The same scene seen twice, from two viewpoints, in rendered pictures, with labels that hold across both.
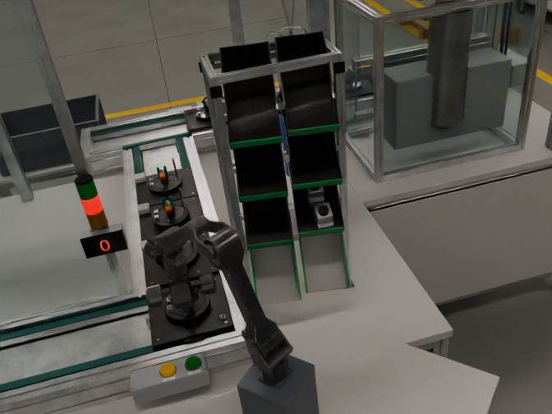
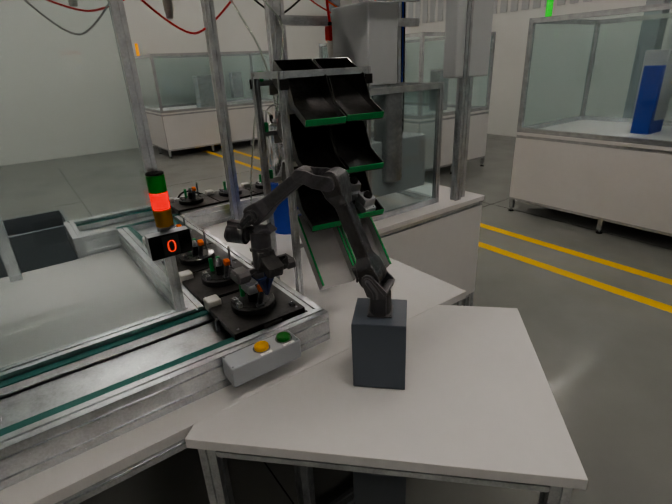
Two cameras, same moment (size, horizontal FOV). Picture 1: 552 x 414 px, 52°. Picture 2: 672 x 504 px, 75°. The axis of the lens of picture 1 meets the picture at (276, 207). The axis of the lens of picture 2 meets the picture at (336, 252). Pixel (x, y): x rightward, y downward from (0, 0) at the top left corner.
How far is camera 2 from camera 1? 0.77 m
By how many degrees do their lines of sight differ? 25
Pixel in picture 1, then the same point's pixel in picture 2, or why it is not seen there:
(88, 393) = (178, 390)
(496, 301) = not seen: hidden behind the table
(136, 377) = (231, 359)
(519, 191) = (442, 230)
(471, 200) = (415, 237)
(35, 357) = (96, 378)
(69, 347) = (134, 362)
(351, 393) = (421, 340)
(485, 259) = not seen: hidden behind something
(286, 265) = (335, 254)
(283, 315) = (331, 307)
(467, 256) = not seen: hidden behind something
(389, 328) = (420, 298)
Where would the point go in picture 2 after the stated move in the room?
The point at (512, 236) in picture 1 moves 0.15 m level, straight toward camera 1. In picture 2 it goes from (440, 268) to (445, 278)
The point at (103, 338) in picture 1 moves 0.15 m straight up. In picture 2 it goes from (170, 349) to (160, 305)
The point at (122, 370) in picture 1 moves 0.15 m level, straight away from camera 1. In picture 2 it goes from (213, 357) to (182, 338)
